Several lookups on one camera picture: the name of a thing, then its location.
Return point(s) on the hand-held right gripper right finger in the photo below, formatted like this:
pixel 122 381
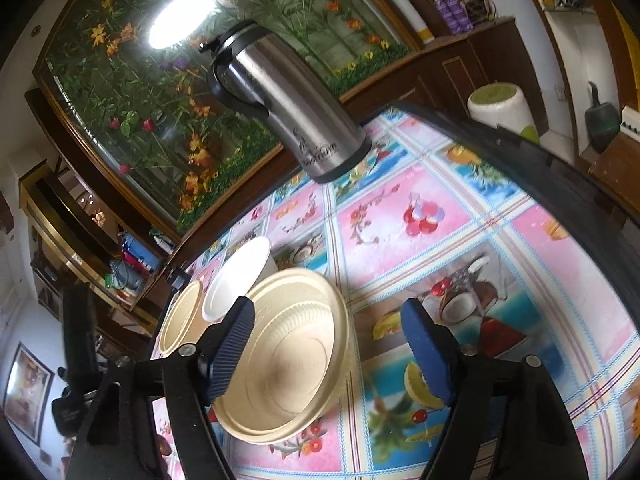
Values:
pixel 427 355

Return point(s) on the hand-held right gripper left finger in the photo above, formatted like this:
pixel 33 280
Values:
pixel 232 350

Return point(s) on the beige plastic bowl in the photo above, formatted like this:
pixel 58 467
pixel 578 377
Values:
pixel 180 315
pixel 295 360

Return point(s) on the small white foam bowl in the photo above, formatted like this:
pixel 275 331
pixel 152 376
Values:
pixel 235 275

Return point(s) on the blue detergent bottle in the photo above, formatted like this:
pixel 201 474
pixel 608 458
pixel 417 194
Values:
pixel 132 251

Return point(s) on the printed cartoon tablecloth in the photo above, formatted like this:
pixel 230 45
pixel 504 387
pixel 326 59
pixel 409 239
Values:
pixel 380 240

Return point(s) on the stainless steel thermos jug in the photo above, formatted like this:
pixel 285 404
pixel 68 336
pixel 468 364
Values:
pixel 290 105

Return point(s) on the white green-topped stool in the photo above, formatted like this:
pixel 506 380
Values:
pixel 500 107

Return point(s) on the wooden side table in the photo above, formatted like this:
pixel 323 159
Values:
pixel 617 172

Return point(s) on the dark green jug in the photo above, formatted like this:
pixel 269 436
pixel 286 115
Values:
pixel 602 122

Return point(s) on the white power strip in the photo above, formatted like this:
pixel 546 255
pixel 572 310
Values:
pixel 631 121

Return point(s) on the framed wall picture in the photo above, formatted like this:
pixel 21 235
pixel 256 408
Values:
pixel 27 390

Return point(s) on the flower wall mural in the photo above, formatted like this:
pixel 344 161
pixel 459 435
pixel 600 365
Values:
pixel 125 110

